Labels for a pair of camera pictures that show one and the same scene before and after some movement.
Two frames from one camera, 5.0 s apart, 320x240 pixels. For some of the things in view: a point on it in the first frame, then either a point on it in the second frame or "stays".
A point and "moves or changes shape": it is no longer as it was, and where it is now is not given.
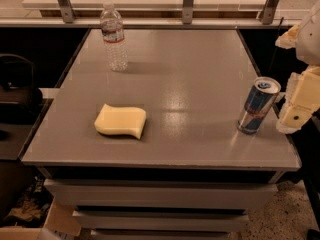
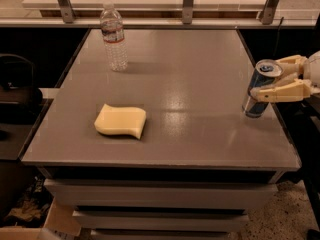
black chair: x=18 y=89 stays
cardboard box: x=60 y=223 stays
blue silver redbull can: x=260 y=102 moves or changes shape
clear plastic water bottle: x=113 y=38 stays
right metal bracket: x=267 y=13 stays
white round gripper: x=310 y=39 → x=313 y=68
